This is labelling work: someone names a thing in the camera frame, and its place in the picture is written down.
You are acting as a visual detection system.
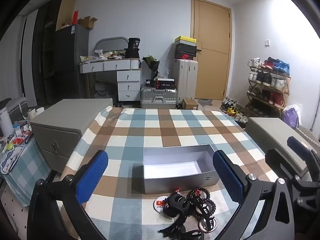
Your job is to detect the purple bag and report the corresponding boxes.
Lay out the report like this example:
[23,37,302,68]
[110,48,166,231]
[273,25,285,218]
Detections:
[282,104,302,130]

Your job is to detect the tall flat cardboard box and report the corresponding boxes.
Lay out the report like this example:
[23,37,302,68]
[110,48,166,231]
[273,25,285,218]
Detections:
[55,0,75,32]

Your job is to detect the round metal ring badge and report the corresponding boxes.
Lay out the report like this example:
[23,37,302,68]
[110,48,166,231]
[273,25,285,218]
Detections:
[198,216,218,232]

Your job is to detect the white paper rolls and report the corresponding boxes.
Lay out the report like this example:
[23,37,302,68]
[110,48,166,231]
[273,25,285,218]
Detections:
[27,107,45,120]

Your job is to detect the white suitcase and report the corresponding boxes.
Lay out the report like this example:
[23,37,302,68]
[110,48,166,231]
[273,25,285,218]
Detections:
[174,59,198,103]

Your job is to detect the rows of shoes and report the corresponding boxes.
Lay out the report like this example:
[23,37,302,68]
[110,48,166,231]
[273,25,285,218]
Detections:
[247,57,290,108]

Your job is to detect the black bead bracelet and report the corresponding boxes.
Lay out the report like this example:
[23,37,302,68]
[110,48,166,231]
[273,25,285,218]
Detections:
[187,187,217,218]

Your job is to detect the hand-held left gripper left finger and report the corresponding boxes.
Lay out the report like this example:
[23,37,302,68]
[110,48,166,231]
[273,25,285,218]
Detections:
[27,150,109,240]

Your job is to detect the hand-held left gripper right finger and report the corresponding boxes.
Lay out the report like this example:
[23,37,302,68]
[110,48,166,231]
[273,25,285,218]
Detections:
[212,150,296,240]

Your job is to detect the black paper bag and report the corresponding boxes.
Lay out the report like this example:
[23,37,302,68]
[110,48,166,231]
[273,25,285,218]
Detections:
[125,37,141,58]

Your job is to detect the dark refrigerator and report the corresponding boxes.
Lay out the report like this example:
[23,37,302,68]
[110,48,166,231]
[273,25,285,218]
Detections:
[54,24,89,99]

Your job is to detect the clutter of desk items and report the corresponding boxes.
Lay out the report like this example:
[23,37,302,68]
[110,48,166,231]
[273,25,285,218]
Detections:
[80,50,126,63]

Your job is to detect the dark wardrobe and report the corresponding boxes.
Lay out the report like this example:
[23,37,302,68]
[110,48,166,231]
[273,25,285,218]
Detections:
[32,0,63,105]

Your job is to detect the yellow shoe box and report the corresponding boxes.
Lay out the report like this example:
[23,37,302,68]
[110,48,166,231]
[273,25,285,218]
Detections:
[174,35,197,46]

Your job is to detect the long black hair claw clip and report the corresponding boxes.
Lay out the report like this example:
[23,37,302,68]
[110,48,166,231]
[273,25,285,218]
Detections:
[158,215,190,237]

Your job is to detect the round black hair claw clip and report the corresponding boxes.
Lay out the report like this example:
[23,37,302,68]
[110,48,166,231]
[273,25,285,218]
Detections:
[162,192,192,220]

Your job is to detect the small cardboard box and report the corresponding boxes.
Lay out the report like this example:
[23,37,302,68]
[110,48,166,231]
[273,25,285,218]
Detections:
[182,99,199,110]

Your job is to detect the grey nightstand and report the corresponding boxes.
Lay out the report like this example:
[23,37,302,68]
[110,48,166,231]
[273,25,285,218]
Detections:
[30,99,113,173]
[245,117,313,178]

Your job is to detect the white kettle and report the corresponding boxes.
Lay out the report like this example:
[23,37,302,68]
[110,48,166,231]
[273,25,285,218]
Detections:
[0,107,13,137]

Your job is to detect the grey storage basket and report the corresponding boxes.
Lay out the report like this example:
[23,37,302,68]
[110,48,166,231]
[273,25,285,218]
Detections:
[5,97,29,120]

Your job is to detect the silver jewelry box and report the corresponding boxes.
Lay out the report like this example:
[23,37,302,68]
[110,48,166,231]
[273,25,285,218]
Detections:
[143,144,219,195]

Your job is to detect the white dressing desk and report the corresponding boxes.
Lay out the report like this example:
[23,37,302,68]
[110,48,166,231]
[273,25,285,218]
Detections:
[79,58,142,102]

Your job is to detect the pile of shoes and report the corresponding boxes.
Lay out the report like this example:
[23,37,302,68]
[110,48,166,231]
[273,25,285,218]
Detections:
[220,97,248,123]

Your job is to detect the small black hair claw clip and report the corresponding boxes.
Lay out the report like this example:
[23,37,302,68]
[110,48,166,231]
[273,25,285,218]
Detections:
[193,200,213,221]

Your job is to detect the wooden door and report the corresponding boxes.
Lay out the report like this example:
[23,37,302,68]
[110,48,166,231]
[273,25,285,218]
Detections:
[191,0,231,100]

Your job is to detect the black wrapped flower bouquet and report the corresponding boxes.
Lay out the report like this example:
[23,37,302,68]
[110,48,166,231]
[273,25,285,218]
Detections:
[142,55,160,80]

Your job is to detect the black red shoe box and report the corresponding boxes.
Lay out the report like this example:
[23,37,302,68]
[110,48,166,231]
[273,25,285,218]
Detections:
[175,51,196,60]

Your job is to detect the grey framed mirror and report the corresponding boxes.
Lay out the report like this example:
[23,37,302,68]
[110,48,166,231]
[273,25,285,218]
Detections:
[94,37,128,55]

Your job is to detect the round flag badge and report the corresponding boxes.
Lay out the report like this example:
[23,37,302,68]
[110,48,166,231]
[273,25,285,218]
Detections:
[154,196,173,212]

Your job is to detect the open cardboard box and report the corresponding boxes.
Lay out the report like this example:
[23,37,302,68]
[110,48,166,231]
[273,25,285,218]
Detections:
[77,16,98,29]

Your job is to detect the wooden shoe rack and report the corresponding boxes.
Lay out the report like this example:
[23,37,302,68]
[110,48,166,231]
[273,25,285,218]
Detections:
[246,65,292,118]

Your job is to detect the cluttered side table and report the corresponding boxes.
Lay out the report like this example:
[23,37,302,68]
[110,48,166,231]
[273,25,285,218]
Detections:
[0,132,52,207]

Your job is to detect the silver suitcase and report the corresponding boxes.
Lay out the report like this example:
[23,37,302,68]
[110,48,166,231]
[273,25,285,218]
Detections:
[140,87,178,109]

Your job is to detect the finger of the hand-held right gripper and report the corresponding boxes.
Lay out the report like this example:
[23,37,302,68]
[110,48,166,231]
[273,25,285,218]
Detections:
[287,136,320,180]
[265,149,313,183]

